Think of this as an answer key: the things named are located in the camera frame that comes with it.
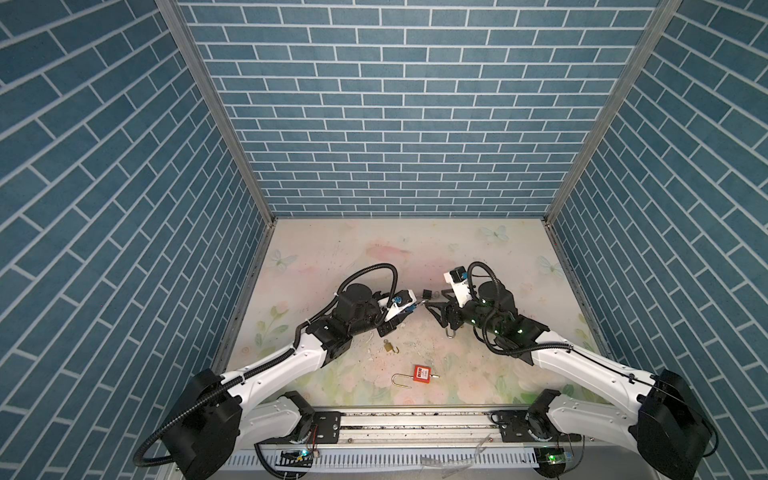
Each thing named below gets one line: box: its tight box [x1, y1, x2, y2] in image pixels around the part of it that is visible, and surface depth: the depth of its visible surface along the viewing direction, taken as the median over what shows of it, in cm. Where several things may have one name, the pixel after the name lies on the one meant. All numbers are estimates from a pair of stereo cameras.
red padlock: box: [390, 365, 433, 389], surface depth 82 cm
